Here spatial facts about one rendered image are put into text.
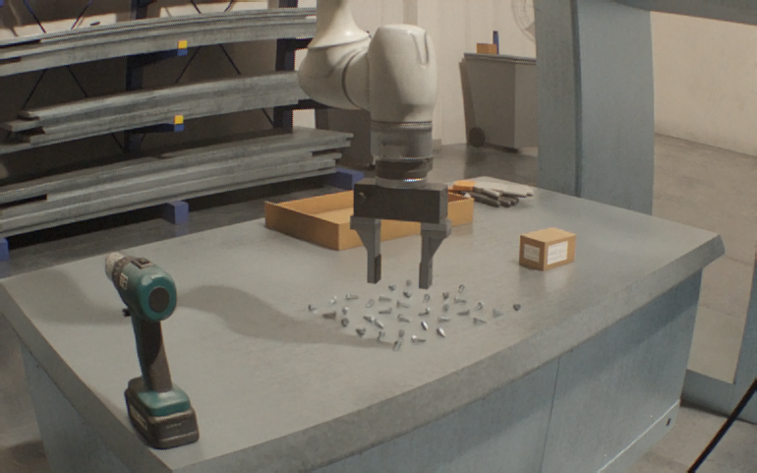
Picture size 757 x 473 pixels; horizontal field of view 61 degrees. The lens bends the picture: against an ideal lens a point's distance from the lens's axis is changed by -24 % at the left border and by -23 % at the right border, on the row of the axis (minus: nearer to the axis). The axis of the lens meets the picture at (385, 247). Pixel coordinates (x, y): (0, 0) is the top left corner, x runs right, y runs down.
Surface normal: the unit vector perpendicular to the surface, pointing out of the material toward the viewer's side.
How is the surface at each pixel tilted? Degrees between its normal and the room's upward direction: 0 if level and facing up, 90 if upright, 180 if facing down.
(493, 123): 94
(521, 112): 96
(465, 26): 90
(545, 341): 67
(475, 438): 90
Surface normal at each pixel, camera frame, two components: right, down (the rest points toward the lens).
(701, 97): -0.76, 0.17
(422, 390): 0.64, -0.19
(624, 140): 0.65, 0.21
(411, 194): -0.31, 0.26
